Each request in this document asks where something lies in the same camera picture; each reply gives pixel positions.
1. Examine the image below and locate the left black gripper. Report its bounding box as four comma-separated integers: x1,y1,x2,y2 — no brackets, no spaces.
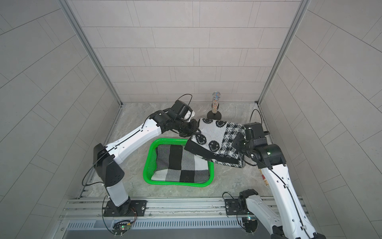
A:
172,117,203,136

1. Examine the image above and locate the black white houndstooth scarf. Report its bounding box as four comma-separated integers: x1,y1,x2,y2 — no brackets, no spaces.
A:
185,119,245,168

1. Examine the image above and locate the grey black checked scarf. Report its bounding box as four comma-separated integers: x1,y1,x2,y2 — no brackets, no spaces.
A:
151,144,210,183

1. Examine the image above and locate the green plastic basket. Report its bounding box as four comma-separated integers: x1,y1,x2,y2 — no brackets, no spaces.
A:
143,138,214,187

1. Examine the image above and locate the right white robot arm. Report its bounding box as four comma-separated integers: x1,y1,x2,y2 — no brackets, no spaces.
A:
233,133,325,239

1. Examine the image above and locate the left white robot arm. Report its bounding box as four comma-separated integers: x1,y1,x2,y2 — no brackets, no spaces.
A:
94,109,198,215

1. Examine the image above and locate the red gold card box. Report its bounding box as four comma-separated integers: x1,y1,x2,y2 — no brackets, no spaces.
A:
260,169,269,186

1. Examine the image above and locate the right circuit board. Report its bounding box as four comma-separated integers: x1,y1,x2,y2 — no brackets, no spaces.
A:
241,217,258,234

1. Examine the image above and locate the circuit board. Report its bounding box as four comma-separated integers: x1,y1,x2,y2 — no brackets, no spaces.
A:
241,217,258,234
112,220,132,237

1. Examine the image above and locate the left circuit board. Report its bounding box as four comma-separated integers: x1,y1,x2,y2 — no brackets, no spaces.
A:
112,220,132,237

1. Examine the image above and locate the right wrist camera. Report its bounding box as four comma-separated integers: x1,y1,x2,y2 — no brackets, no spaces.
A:
244,122,270,140

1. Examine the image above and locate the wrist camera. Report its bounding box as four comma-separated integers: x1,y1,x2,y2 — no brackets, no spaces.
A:
244,122,270,140
168,100,195,120

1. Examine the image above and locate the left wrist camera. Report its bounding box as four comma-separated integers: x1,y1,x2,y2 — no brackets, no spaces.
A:
168,100,195,120

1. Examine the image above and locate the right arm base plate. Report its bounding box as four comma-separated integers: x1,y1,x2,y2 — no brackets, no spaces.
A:
224,198,248,216

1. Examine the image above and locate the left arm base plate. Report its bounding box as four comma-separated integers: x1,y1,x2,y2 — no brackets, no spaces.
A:
102,200,148,217

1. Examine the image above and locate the aluminium mounting rail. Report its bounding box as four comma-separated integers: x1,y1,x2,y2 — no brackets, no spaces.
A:
59,197,236,220

